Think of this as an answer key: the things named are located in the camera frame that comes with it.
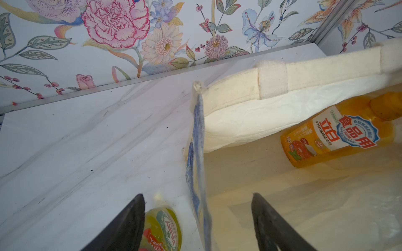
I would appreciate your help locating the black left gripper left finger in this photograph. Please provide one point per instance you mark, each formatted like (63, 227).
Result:
(125, 231)

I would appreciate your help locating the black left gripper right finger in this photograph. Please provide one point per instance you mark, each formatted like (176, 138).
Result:
(272, 231)

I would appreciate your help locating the cream canvas shopping bag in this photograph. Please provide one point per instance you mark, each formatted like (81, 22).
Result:
(353, 203)

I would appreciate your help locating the large orange dish soap bottle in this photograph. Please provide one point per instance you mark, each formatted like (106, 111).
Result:
(352, 126)

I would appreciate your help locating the green dish soap bottle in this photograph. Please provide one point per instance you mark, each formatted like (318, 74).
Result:
(162, 231)

